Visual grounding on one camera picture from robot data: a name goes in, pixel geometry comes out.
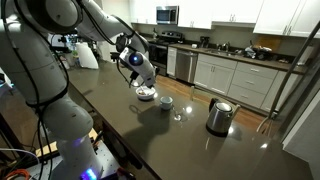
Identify white base cabinets with drawers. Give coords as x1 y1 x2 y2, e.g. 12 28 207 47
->
193 53 301 113

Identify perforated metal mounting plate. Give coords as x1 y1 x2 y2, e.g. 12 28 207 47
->
26 141 121 180

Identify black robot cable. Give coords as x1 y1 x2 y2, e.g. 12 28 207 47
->
0 0 149 180

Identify red brown snack pieces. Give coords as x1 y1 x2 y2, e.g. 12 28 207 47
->
138 89 154 97

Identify stainless steel electric kettle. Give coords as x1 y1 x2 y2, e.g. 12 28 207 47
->
205 97 242 137

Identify light wooden chair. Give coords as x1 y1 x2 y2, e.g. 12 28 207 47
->
189 84 196 102

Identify chrome sink faucet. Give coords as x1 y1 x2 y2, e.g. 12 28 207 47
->
220 41 232 53

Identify black stainless steel stove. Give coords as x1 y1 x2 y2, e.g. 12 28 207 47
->
147 30 184 77

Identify narrow white base cabinet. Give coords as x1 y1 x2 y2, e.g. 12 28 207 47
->
166 46 178 77

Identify stainless steel microwave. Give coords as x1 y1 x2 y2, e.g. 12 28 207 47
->
155 5 180 26

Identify black tripod camera rig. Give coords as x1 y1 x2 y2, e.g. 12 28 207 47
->
48 31 79 54

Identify black office chair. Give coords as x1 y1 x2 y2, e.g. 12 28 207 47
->
109 49 123 66

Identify dish rack with dishes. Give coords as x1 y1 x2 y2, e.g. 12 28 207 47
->
244 44 273 61

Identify light wooden block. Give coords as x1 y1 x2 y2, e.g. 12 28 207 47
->
34 125 100 158

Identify white tapered container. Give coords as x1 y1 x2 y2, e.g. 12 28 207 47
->
75 41 100 70

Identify wooden cutting board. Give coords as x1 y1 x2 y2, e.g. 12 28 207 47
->
254 34 283 53

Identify dark kitchen countertop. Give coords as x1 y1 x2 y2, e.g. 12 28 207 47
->
178 43 308 75

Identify orange cable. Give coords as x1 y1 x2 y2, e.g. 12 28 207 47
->
3 168 32 180

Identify grey metal stand bar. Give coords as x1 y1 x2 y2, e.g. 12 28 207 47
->
256 19 320 134

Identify white ceramic bowl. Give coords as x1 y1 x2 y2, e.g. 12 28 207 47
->
135 85 157 102

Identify black coffee maker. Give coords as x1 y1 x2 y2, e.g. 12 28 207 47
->
199 35 211 49

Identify stainless steel dishwasher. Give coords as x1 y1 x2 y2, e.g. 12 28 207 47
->
174 49 198 84

